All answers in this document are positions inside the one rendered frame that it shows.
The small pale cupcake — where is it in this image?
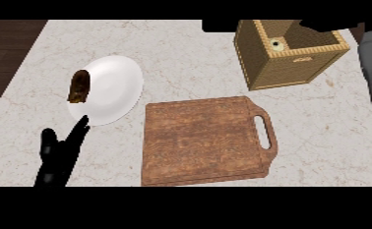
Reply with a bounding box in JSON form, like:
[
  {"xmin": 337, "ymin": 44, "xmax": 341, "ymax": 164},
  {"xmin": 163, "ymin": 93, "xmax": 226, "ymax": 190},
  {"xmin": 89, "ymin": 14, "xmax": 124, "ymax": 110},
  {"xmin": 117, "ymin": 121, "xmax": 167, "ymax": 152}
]
[{"xmin": 268, "ymin": 37, "xmax": 290, "ymax": 52}]

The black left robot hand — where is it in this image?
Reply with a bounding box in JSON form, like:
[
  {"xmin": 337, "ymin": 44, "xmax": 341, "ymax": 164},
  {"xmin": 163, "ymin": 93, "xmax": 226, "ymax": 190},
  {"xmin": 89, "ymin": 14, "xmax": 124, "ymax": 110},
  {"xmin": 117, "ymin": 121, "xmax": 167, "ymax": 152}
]
[{"xmin": 33, "ymin": 114, "xmax": 92, "ymax": 188}]

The brown wooden cutting board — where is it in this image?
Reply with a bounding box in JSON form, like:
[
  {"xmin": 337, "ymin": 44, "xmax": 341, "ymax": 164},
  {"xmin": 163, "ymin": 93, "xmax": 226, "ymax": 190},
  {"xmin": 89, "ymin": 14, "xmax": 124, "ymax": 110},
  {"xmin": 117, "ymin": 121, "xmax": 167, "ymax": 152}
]
[{"xmin": 139, "ymin": 95, "xmax": 279, "ymax": 187}]

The white round plate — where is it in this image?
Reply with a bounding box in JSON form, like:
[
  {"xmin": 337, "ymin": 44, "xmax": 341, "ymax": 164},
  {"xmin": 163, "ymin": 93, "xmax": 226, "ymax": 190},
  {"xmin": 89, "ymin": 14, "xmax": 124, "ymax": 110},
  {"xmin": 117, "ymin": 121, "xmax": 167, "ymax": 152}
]
[{"xmin": 65, "ymin": 55, "xmax": 145, "ymax": 127}]

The grey appliance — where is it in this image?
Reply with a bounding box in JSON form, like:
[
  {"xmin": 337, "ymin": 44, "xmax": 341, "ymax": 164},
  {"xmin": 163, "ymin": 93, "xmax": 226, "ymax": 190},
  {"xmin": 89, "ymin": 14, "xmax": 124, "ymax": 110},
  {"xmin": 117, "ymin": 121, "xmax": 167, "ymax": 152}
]
[{"xmin": 358, "ymin": 30, "xmax": 372, "ymax": 103}]

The dark brown pastry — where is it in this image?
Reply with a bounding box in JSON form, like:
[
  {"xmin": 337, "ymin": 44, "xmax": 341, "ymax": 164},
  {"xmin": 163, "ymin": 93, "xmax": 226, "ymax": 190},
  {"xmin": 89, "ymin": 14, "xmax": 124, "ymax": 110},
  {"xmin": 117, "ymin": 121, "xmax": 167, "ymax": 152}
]
[{"xmin": 65, "ymin": 69, "xmax": 93, "ymax": 104}]

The tan wicker basket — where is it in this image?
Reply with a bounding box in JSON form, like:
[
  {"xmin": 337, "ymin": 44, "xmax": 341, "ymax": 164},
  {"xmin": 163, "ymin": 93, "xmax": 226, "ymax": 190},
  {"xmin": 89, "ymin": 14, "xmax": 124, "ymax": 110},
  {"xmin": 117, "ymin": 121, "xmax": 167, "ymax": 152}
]
[{"xmin": 232, "ymin": 20, "xmax": 352, "ymax": 91}]

